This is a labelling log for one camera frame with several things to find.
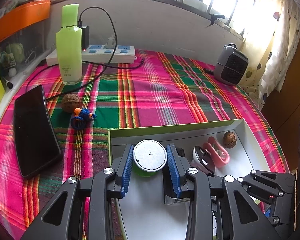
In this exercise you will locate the pink clip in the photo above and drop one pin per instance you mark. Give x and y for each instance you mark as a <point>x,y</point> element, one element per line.
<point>218,154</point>

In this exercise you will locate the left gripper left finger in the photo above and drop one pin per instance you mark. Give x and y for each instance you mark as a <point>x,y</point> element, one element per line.
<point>62,217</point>

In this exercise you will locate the grey mini heater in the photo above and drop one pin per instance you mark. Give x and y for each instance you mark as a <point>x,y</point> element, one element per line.
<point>231,65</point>

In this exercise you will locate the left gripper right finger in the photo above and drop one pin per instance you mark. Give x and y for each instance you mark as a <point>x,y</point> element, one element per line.
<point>220,208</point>

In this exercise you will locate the blue orange toy charm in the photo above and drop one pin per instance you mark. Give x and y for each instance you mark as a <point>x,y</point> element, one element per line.
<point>80,119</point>

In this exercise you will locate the orange tray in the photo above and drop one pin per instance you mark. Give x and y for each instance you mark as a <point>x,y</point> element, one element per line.
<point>23,16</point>

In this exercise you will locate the black clip on windowsill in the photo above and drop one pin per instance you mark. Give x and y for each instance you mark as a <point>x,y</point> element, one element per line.
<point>214,17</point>

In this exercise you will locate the black cylindrical light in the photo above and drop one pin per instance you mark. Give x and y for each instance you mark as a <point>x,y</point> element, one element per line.
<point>176,189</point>

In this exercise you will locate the brown walnut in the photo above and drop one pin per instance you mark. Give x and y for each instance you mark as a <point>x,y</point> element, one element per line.
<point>229,139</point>

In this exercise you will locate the green lotion bottle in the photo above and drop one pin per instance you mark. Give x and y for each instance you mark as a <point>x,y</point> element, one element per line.
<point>69,46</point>

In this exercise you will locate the heart pattern curtain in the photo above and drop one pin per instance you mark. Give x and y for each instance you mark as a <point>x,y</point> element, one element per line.
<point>270,43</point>

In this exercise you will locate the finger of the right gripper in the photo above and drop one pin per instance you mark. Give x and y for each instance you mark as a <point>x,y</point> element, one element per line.
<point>266,186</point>

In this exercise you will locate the black smartphone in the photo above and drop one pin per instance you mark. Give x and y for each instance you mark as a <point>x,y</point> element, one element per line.
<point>35,141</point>

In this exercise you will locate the white power strip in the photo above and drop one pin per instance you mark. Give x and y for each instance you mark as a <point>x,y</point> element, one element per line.
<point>100,54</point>

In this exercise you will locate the black charger plug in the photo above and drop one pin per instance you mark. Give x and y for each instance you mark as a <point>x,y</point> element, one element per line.
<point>85,34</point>

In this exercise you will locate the plaid bed cloth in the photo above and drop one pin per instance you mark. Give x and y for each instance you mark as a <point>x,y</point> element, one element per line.
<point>165,90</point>

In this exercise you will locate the black round disc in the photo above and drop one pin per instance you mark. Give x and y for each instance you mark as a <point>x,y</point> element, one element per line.
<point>201,160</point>

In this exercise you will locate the white disc green base holder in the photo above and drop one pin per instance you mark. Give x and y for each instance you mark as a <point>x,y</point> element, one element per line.
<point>149,157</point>

